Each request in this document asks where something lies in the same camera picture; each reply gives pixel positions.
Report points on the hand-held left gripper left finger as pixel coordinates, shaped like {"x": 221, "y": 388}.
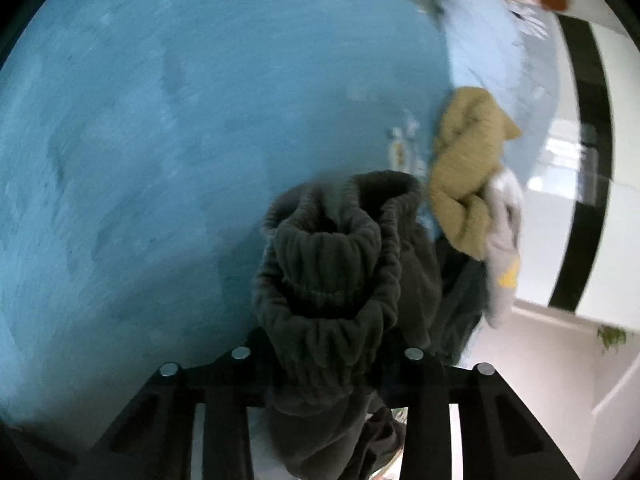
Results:
{"x": 225, "y": 390}

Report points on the olive knitted sweater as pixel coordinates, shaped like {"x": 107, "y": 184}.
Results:
{"x": 467, "y": 160}

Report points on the dark grey pants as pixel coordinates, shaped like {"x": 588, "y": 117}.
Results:
{"x": 330, "y": 280}

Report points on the light blue printed bedsheet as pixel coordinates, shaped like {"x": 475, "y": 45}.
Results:
{"x": 490, "y": 60}

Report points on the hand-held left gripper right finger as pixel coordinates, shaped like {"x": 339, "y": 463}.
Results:
{"x": 430, "y": 390}

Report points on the light grey garment yellow print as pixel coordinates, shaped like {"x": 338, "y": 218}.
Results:
{"x": 505, "y": 260}

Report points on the green plant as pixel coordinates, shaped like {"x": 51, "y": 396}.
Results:
{"x": 612, "y": 337}

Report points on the blue fleece blanket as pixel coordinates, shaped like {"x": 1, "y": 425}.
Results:
{"x": 175, "y": 135}

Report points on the black door frame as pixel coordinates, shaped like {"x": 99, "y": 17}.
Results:
{"x": 590, "y": 110}

